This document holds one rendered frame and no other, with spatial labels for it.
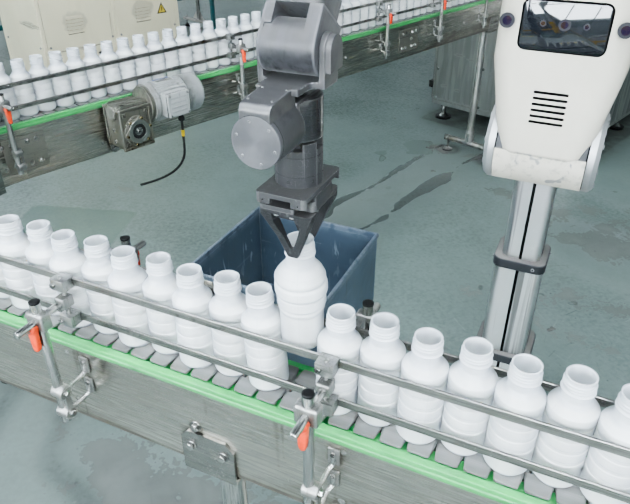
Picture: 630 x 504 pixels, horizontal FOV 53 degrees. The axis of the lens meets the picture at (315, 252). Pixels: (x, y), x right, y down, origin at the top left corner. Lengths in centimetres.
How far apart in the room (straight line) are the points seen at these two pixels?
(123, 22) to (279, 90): 428
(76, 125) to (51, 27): 250
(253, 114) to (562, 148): 75
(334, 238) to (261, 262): 23
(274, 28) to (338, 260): 90
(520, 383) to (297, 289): 29
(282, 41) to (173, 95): 151
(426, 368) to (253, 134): 36
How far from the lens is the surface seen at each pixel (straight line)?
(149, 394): 107
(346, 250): 148
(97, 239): 105
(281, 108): 65
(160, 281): 96
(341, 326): 82
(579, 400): 80
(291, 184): 73
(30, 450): 239
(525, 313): 149
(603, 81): 122
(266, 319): 87
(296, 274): 80
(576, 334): 285
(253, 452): 102
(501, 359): 155
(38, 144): 216
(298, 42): 67
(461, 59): 477
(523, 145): 127
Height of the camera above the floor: 166
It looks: 32 degrees down
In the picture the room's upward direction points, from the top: straight up
